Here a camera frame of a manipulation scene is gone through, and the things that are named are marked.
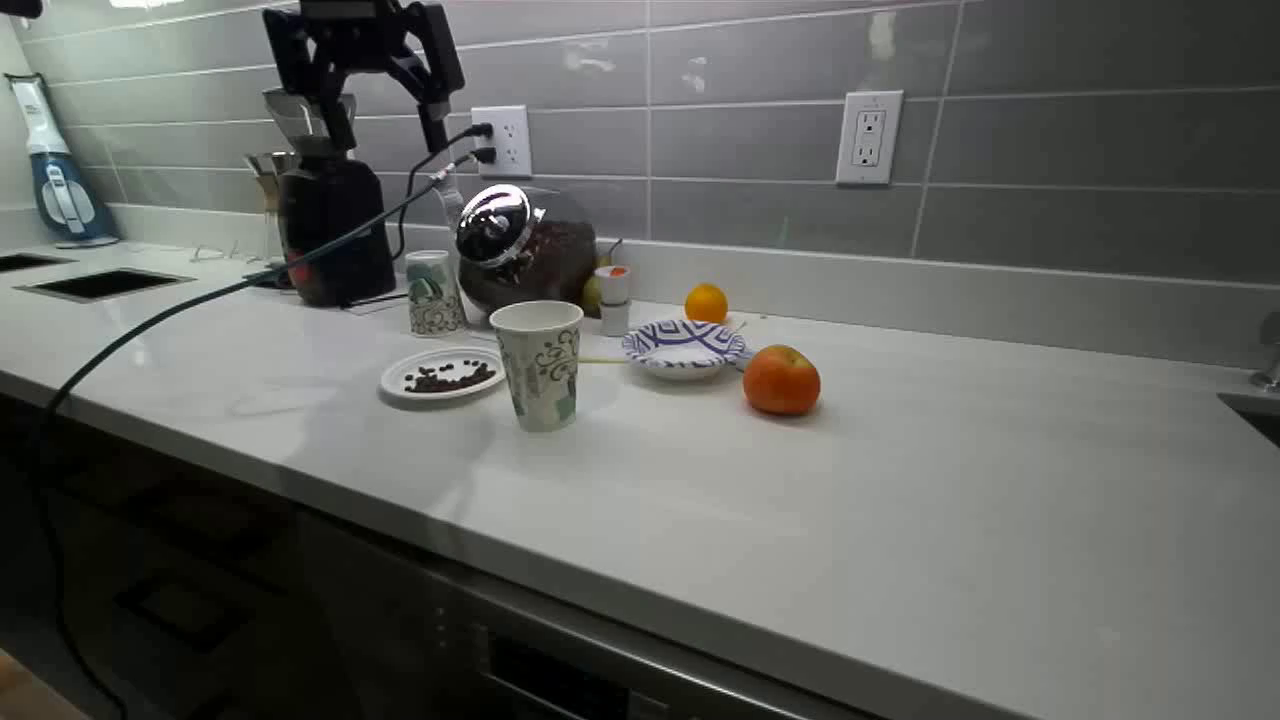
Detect black power cable with plug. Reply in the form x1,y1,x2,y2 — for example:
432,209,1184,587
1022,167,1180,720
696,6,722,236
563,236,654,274
23,118,501,720

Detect small orange fruit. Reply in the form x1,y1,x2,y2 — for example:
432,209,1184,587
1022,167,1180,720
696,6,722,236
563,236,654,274
680,281,733,327

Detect blue white bottle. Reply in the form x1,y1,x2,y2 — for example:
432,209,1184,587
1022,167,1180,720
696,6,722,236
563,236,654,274
0,73,122,252

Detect dark dishwasher front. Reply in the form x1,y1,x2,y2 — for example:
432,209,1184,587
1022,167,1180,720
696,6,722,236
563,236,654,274
291,511,876,720

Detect small white plate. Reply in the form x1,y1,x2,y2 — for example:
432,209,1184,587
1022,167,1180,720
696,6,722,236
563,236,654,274
375,344,506,409

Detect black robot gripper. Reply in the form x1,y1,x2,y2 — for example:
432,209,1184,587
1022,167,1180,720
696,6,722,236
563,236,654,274
261,0,467,156

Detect white wall outlet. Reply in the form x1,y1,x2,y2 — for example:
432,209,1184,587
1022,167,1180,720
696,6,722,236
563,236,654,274
833,86,906,187
467,99,534,181

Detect large orange red peach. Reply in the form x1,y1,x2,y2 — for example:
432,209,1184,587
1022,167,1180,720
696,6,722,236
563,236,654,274
739,339,822,421

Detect blue patterned bowl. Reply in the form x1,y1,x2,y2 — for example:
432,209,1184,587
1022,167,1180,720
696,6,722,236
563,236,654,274
620,316,751,386

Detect swirl patterned paper cup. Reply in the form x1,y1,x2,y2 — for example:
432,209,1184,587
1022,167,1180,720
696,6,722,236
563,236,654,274
403,247,467,336
488,297,586,431

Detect dark cabinet drawers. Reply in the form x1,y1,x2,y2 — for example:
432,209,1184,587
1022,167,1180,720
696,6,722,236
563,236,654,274
0,390,314,720

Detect dark coffee beans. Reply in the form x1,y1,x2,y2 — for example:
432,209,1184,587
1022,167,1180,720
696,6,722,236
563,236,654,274
401,356,501,397

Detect black coffee grinder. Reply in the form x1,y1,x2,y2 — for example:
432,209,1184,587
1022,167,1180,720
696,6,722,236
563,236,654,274
244,85,401,313

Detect silver lidded dark kettle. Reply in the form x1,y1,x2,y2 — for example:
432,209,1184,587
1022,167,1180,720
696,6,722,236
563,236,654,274
453,181,598,319

